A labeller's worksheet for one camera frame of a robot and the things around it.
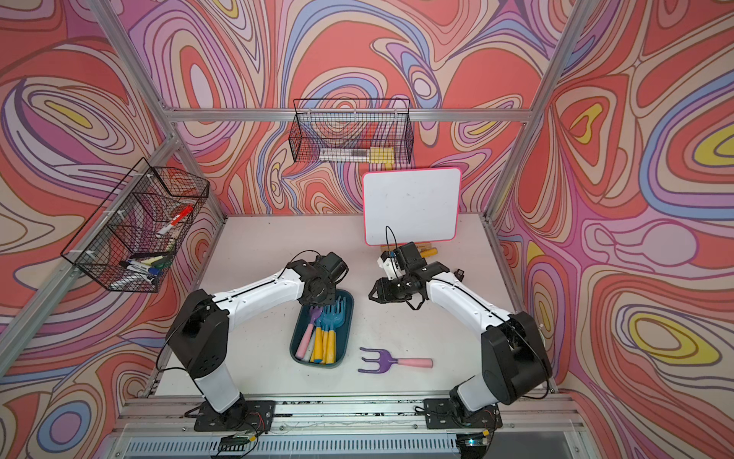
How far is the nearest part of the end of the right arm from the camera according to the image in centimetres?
63

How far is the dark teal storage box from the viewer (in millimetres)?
810

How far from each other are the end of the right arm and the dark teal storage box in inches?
8.8
